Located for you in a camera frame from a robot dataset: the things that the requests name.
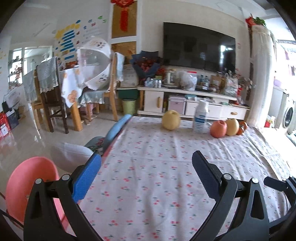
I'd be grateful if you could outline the white cushioned stool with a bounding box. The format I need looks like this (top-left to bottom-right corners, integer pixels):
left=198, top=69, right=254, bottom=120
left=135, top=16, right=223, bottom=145
left=50, top=142, right=94, bottom=173

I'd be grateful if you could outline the small orange persimmon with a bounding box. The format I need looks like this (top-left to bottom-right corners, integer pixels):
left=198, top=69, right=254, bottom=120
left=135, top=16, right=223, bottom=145
left=236, top=120, right=248, bottom=136

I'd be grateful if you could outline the white washing machine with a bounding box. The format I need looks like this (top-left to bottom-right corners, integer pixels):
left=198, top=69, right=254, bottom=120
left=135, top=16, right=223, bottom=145
left=272, top=88, right=295, bottom=134

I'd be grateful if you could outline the yellow apple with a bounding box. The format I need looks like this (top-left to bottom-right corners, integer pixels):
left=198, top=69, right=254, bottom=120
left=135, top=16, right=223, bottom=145
left=226, top=118, right=239, bottom=136

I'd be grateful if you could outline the red apple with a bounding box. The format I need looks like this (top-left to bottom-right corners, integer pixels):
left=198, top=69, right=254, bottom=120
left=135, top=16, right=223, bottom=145
left=210, top=120, right=227, bottom=138

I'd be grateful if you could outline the white plastic bottle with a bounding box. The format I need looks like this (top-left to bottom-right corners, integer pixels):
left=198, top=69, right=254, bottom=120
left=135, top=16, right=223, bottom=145
left=193, top=100, right=209, bottom=133

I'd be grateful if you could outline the floral white tablecloth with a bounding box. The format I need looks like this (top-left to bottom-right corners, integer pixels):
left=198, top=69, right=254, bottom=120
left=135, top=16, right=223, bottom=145
left=79, top=116, right=291, bottom=240

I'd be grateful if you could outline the red boxes stack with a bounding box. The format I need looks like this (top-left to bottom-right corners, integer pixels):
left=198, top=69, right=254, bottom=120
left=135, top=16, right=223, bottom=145
left=0, top=113, right=11, bottom=139

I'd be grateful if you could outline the yellow pear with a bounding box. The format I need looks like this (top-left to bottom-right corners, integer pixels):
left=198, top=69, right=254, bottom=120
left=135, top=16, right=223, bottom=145
left=162, top=110, right=181, bottom=131

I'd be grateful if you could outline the pink storage box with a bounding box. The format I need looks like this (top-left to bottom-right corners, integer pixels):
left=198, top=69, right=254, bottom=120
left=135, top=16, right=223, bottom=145
left=168, top=96, right=185, bottom=115

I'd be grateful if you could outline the green waste bin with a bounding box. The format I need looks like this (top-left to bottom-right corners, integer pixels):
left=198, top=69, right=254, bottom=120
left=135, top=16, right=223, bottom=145
left=122, top=99, right=137, bottom=115

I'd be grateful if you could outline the dining table with cloth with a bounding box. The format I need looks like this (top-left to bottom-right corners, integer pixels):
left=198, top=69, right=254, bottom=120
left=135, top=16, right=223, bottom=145
left=59, top=64, right=114, bottom=132

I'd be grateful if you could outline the light wooden chair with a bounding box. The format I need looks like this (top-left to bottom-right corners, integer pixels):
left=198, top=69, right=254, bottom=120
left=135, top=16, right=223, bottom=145
left=80, top=52, right=125, bottom=122

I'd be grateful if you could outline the dark wooden chair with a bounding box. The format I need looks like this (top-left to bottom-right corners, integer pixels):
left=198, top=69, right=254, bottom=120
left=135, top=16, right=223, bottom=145
left=36, top=57, right=69, bottom=134

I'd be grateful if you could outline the white standing air conditioner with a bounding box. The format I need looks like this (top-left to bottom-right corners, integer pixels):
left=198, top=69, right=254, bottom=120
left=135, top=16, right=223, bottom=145
left=247, top=25, right=276, bottom=128

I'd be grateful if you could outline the white TV cabinet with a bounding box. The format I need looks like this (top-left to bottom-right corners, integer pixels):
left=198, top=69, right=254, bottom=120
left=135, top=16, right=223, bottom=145
left=136, top=69, right=251, bottom=121

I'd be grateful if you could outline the white mesh food cover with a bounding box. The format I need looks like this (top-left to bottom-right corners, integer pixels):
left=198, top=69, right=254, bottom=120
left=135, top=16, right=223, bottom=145
left=77, top=36, right=111, bottom=91

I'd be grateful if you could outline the black television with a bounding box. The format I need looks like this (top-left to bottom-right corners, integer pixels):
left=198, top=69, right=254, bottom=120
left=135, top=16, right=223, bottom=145
left=163, top=22, right=236, bottom=73

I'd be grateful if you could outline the dark flower bouquet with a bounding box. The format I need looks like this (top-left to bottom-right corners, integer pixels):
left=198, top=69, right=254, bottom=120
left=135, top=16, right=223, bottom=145
left=129, top=51, right=163, bottom=80

